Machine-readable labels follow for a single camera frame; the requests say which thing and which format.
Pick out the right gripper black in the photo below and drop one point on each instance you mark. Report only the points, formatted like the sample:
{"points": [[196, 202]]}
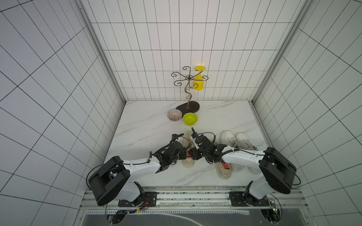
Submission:
{"points": [[198, 149]]}

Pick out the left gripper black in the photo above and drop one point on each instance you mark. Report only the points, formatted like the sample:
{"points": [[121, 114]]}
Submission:
{"points": [[183, 154]]}

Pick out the beige lace sneaker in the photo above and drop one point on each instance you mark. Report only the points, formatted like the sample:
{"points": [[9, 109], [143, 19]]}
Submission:
{"points": [[222, 173], [189, 145]]}

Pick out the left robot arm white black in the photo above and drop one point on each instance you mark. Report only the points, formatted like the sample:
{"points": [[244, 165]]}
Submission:
{"points": [[116, 179]]}

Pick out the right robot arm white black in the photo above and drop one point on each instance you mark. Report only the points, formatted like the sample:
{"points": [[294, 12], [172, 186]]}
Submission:
{"points": [[278, 172]]}

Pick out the white sneaker left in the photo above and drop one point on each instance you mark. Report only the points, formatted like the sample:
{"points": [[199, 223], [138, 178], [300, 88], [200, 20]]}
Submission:
{"points": [[227, 138]]}

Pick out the white sneaker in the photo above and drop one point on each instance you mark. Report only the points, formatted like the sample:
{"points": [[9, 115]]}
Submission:
{"points": [[243, 142], [227, 138]]}

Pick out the green plastic bowl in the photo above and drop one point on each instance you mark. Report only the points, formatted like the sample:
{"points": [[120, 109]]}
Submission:
{"points": [[190, 119]]}

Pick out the white sneaker right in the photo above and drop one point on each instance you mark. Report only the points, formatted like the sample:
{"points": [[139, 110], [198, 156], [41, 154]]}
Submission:
{"points": [[243, 142]]}

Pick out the pink glass bowl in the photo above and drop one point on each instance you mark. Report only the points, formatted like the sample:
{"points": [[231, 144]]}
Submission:
{"points": [[174, 115]]}

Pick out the ornate metal cup stand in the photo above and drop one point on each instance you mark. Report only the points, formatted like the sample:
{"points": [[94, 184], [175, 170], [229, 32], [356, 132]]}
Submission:
{"points": [[190, 106]]}

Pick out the yellow plastic goblet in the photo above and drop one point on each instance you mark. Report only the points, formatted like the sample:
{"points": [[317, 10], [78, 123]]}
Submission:
{"points": [[198, 83]]}

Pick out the aluminium mounting rail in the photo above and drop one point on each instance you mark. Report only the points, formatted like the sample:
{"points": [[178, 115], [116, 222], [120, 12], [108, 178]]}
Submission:
{"points": [[216, 198]]}

